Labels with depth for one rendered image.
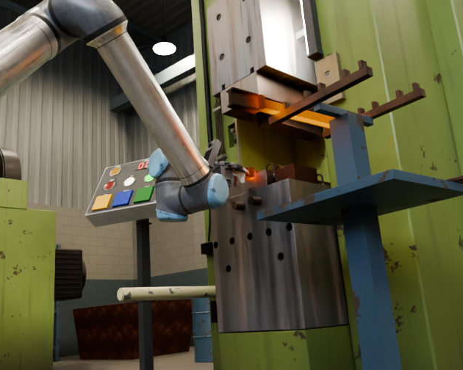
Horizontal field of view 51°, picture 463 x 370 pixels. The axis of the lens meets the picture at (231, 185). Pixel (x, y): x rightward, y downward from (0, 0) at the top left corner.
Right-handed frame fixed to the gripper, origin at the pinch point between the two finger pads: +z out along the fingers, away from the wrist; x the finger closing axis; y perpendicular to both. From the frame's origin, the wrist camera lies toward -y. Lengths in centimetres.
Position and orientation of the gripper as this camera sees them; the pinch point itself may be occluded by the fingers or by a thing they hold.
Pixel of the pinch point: (243, 171)
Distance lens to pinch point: 167.0
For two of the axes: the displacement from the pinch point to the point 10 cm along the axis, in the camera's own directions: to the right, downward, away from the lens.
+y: 0.8, 9.6, -2.6
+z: 7.4, 1.1, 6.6
